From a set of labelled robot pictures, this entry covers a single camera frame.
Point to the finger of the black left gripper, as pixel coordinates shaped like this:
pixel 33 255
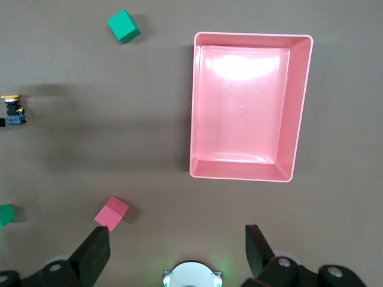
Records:
pixel 2 122

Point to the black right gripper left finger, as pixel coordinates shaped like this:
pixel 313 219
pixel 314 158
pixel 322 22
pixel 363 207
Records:
pixel 89 257

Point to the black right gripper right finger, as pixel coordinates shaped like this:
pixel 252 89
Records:
pixel 257 248

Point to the orange mushroom push button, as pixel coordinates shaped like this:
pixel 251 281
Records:
pixel 13 112

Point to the pinkish red foam cube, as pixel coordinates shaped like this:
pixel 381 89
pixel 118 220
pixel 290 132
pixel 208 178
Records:
pixel 110 213

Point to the green foam cube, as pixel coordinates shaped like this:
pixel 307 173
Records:
pixel 6 215
pixel 122 25

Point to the brown table mat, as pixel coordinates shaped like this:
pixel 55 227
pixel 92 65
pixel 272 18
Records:
pixel 104 134

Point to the pink plastic bin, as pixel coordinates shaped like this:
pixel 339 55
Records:
pixel 239 113

